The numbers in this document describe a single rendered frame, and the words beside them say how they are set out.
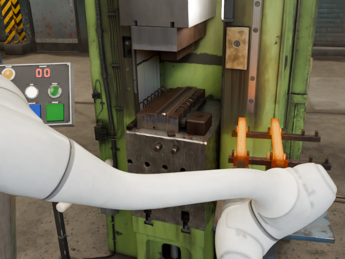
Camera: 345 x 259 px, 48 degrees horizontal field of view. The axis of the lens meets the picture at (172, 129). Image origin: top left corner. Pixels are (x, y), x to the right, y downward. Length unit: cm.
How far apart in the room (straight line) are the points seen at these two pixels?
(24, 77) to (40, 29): 675
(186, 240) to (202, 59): 92
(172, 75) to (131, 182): 153
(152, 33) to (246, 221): 98
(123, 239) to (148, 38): 124
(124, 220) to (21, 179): 175
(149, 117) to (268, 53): 57
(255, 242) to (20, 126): 52
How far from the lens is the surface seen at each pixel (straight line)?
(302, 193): 78
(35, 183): 55
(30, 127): 54
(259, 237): 84
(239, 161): 117
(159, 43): 159
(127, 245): 237
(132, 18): 163
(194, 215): 179
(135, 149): 173
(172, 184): 66
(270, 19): 162
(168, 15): 156
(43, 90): 179
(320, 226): 143
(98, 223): 271
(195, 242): 188
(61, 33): 837
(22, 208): 303
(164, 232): 192
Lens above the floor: 159
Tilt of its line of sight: 23 degrees down
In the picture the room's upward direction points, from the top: 1 degrees counter-clockwise
